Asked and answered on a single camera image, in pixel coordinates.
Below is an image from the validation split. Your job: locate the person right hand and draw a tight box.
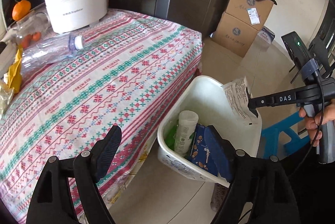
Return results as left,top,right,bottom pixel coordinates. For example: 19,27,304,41
299,99,335,143

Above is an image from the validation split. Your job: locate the green snack bag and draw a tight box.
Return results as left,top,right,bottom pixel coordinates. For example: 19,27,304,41
165,124,178,151

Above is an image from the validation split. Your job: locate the white trash bin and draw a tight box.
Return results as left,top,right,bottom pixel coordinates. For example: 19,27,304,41
157,76,262,187

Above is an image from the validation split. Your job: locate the upper cardboard box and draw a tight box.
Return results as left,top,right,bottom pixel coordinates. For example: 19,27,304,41
225,0,274,31

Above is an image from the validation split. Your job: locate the yellow snack wrapper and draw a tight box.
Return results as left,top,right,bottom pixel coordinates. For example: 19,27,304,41
7,45,23,94

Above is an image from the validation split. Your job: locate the small box on floor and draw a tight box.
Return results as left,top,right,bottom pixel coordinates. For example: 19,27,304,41
258,26,275,45

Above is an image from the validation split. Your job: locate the patterned tablecloth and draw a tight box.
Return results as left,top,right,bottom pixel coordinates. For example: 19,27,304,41
1,9,203,223

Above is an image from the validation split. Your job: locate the large orange tangerine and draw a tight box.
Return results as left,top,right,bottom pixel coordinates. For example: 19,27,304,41
12,0,31,21

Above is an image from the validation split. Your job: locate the white printed wrapper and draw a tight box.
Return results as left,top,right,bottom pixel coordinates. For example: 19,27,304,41
222,77,258,125

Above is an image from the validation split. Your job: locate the brown slipper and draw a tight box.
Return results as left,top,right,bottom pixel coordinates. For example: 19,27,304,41
210,183,228,212

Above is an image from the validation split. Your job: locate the cardboard box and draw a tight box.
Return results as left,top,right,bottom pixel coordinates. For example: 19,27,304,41
225,0,274,31
212,13,258,57

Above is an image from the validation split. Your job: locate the glass jar with lid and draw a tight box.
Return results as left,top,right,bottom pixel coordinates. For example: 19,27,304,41
8,11,50,49

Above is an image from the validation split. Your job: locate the blue plastic stool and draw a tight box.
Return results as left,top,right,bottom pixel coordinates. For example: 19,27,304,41
257,112,309,160

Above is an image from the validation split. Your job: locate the lower cardboard box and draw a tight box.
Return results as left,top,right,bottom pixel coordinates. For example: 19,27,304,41
212,13,258,57

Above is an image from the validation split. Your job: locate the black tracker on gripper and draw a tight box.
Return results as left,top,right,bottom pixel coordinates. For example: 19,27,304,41
281,31,320,85

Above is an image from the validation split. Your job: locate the blue biscuit box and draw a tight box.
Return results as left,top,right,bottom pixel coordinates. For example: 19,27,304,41
186,124,218,176

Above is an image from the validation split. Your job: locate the clear plastic bottle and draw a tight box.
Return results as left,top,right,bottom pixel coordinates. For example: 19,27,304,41
21,32,85,74

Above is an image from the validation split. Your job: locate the white yogurt bottle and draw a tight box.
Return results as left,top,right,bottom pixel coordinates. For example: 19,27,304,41
174,110,199,157

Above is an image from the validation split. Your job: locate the white tissue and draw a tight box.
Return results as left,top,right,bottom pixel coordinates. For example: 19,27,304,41
0,80,14,117

